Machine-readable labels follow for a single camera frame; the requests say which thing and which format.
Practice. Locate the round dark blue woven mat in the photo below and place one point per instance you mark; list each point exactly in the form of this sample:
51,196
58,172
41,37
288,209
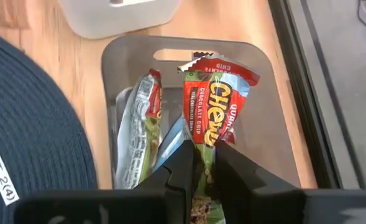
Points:
30,109

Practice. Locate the brown plastic bin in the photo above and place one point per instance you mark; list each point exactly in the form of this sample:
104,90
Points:
263,124

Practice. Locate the silver green granola bar wrapper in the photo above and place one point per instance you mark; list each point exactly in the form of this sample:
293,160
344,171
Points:
136,133

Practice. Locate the black aluminium table frame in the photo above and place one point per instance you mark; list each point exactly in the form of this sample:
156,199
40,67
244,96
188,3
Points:
297,62

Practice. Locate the white plastic bin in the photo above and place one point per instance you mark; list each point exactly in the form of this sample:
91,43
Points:
108,21

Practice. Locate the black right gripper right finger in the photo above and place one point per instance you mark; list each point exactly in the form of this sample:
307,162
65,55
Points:
235,180

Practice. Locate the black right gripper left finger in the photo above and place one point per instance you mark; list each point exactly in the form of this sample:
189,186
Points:
179,177

